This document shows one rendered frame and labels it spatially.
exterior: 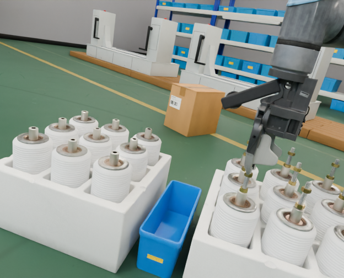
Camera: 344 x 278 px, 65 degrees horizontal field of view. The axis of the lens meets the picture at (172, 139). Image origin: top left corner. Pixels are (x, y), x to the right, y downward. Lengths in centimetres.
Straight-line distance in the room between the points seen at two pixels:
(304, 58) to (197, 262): 46
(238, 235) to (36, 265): 48
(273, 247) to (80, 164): 48
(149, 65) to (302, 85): 326
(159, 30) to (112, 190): 320
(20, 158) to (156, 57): 310
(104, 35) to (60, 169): 423
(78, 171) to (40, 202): 12
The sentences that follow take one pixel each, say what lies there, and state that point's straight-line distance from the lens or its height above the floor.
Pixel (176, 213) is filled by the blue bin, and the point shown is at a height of 0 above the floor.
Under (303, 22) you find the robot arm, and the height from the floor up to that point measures 62.
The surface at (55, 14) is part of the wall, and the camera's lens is 692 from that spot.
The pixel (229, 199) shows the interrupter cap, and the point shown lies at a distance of 63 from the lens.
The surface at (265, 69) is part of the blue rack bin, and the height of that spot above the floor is 39.
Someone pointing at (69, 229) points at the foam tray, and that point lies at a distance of 75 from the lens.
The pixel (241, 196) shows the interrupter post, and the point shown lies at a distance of 62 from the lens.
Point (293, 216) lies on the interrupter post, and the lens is 65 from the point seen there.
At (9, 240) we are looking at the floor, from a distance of 86.
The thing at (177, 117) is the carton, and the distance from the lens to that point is 182.
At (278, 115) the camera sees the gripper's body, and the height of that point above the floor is 47.
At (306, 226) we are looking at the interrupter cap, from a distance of 65.
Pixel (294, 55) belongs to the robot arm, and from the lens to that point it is 52.
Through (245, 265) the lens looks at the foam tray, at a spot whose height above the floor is 16.
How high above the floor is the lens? 56
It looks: 19 degrees down
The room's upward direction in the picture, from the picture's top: 11 degrees clockwise
